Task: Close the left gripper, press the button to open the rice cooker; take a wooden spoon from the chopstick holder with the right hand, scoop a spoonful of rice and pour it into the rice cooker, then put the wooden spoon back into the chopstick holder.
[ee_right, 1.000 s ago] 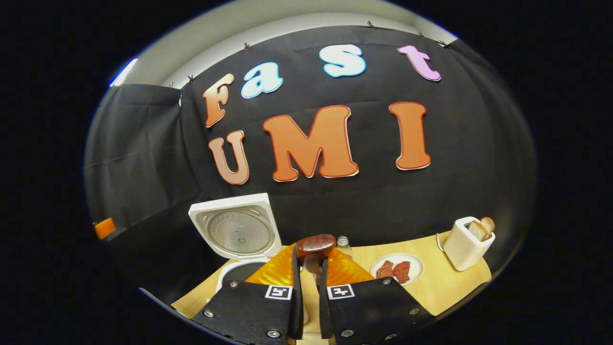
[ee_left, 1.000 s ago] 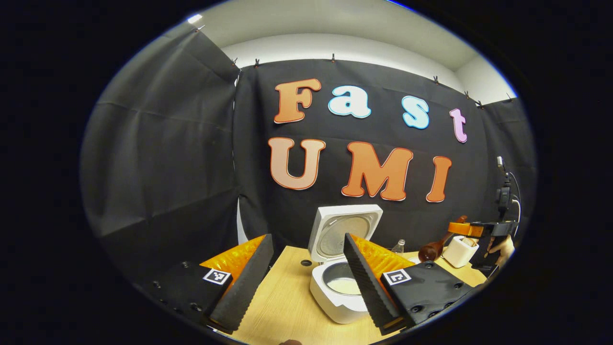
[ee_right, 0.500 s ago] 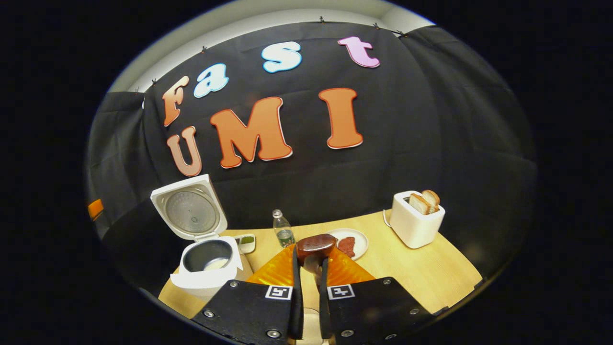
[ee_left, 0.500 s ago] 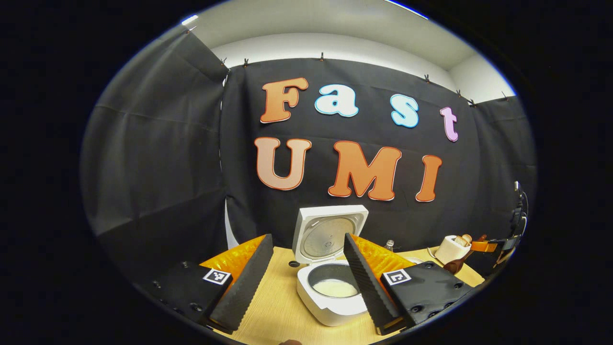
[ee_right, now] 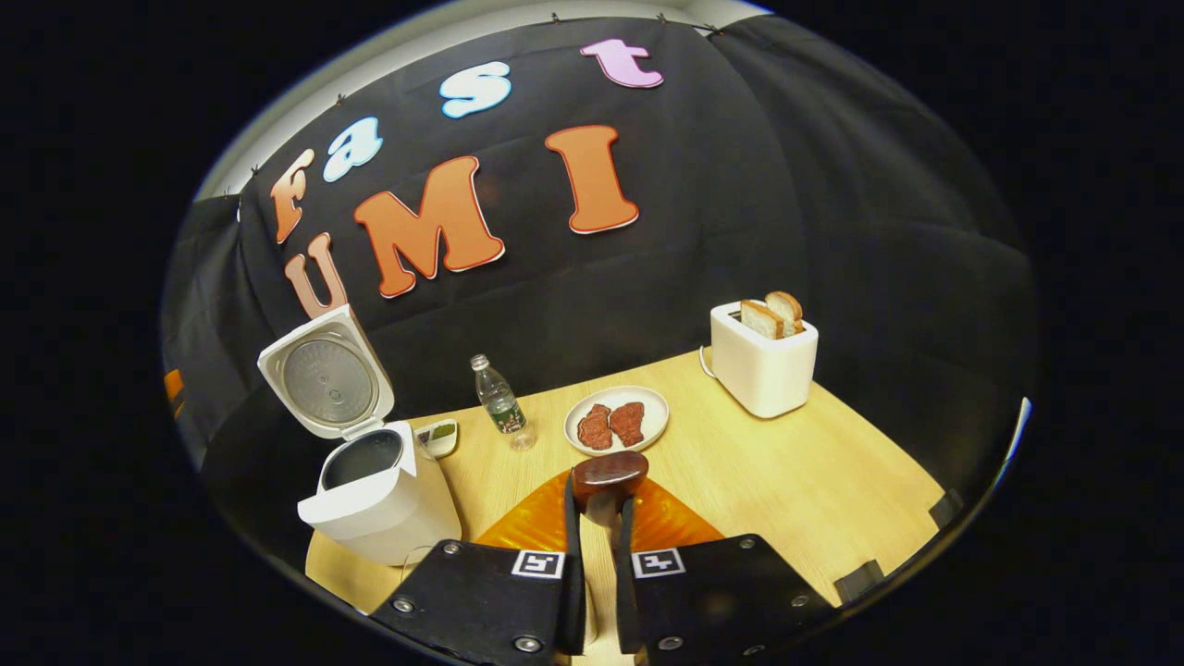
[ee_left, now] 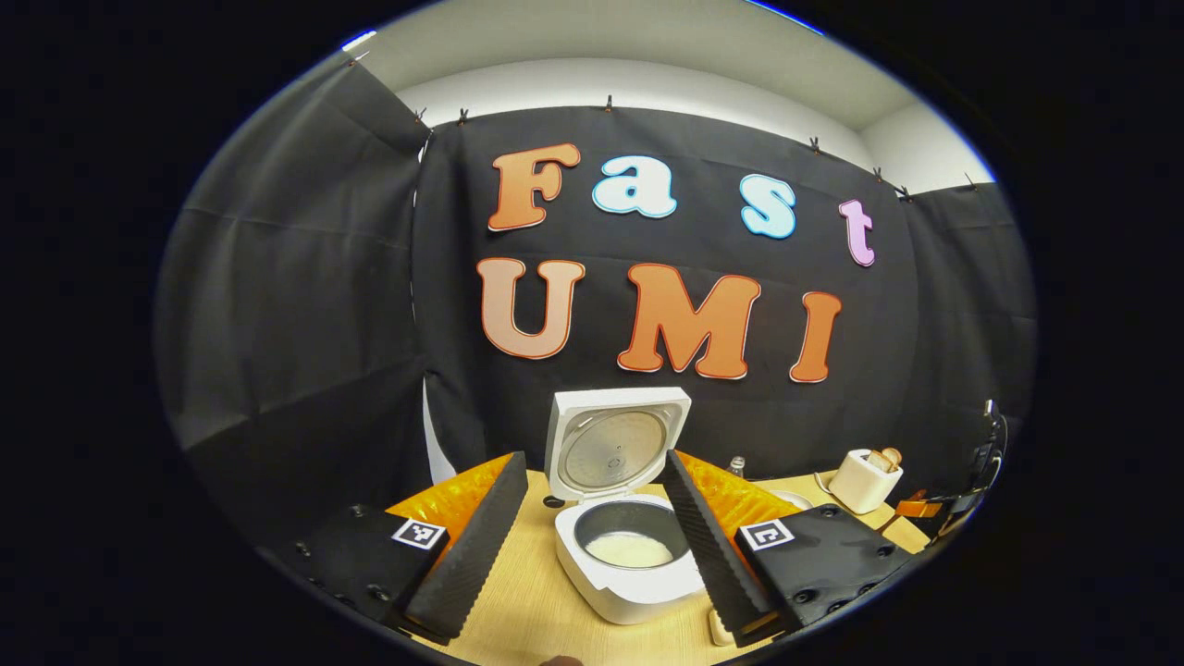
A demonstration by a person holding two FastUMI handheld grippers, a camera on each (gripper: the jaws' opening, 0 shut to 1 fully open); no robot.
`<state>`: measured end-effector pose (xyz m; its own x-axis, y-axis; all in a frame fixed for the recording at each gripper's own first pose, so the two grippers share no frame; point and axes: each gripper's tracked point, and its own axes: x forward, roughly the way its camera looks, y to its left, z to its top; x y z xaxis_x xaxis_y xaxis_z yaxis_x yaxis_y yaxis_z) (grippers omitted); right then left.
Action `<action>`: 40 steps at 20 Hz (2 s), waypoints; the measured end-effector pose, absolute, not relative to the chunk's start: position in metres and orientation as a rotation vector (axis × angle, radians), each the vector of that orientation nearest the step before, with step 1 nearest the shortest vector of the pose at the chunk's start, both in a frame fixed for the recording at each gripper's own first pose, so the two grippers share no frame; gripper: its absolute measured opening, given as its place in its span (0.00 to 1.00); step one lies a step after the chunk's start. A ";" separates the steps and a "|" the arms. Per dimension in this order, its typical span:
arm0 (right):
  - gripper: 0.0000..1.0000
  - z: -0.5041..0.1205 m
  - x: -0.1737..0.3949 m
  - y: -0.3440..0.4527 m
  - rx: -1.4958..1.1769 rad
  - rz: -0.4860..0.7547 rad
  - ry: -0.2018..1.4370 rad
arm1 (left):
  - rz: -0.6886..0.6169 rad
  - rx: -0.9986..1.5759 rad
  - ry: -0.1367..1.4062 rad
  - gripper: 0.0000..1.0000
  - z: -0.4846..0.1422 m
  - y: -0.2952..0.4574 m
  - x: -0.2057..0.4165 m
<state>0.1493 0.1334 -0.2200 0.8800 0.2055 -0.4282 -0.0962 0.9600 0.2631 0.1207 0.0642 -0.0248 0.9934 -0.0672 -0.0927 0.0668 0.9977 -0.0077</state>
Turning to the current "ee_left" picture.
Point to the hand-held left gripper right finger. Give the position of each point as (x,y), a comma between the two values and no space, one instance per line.
(708,546)

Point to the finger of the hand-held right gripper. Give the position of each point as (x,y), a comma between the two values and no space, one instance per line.
(916,509)

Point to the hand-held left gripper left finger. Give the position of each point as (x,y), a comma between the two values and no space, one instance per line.
(472,555)

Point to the white rice heap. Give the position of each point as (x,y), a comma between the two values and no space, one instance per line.
(629,552)

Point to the white rice cooker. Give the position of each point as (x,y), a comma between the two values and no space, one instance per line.
(610,597)

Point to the white toaster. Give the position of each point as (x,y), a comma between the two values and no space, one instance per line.
(860,490)

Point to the clear plastic water bottle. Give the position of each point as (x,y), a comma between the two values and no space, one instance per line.
(736,466)

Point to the white round plate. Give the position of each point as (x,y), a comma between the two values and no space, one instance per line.
(794,500)

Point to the dark metal stand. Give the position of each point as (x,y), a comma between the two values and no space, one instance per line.
(990,444)

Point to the black backdrop cloth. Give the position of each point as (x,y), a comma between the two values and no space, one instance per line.
(324,305)

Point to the row of black cloth clips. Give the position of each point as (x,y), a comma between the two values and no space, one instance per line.
(610,104)

